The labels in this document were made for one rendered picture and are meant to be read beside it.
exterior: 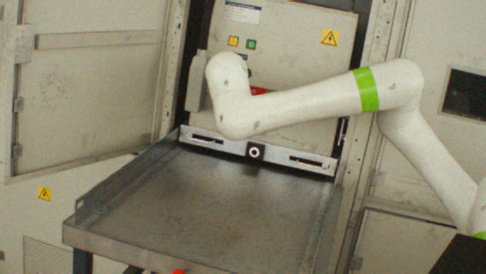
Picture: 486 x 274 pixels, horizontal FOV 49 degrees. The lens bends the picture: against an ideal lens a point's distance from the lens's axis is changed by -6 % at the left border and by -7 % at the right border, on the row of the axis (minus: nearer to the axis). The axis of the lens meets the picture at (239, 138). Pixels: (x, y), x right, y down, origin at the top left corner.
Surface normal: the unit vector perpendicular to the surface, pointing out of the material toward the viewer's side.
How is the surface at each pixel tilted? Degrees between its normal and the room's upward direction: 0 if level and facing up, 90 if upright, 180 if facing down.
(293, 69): 90
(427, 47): 90
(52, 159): 90
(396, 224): 90
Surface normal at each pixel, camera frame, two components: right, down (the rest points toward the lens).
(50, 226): -0.24, 0.25
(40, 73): 0.81, 0.29
